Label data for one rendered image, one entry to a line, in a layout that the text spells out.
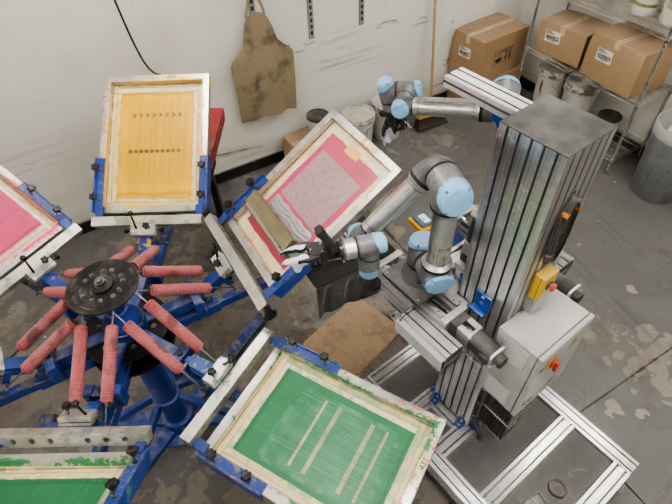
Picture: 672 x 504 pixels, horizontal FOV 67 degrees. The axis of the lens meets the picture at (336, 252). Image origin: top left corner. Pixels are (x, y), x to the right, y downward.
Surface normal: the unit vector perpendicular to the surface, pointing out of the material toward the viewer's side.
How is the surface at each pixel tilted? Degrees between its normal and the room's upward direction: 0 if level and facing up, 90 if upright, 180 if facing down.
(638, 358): 0
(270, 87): 90
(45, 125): 90
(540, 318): 0
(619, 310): 0
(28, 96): 90
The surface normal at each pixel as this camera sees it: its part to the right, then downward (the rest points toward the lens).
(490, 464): -0.03, -0.68
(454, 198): 0.23, 0.61
